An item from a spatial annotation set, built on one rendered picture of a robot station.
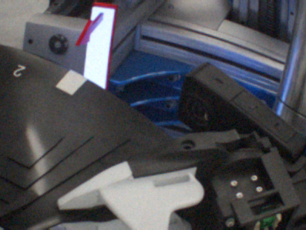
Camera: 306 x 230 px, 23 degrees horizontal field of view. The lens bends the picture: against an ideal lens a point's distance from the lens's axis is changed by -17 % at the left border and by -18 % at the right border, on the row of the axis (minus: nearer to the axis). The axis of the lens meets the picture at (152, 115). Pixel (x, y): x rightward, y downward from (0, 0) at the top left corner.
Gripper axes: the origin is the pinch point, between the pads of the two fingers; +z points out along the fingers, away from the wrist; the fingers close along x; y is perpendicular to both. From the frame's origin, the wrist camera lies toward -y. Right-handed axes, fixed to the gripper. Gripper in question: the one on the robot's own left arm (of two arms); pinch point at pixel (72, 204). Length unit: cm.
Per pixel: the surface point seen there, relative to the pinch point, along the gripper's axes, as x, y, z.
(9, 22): 143, -223, -37
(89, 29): 1.7, -20.4, -7.2
